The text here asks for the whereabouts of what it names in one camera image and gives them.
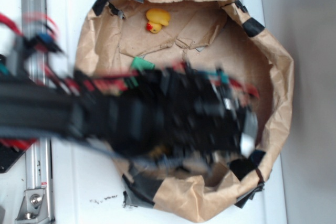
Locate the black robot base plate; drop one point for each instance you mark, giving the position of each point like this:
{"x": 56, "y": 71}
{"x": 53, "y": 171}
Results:
{"x": 8, "y": 155}

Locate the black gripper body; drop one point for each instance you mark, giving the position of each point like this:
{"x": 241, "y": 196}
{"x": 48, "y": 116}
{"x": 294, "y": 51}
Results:
{"x": 208, "y": 111}

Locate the aluminium extrusion rail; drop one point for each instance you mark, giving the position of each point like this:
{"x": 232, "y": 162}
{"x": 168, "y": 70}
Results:
{"x": 38, "y": 156}

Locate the yellow rubber duck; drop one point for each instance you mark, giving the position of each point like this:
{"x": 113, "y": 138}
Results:
{"x": 156, "y": 19}

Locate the brown paper bag bin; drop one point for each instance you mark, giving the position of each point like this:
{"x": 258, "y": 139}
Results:
{"x": 208, "y": 33}

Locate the metal corner bracket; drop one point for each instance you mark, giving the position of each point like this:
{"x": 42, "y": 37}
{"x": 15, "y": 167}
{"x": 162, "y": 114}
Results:
{"x": 34, "y": 207}

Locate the green rectangular block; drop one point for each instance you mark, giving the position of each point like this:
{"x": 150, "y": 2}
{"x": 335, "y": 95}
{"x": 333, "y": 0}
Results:
{"x": 139, "y": 63}

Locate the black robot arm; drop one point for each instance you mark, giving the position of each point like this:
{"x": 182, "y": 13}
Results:
{"x": 143, "y": 114}

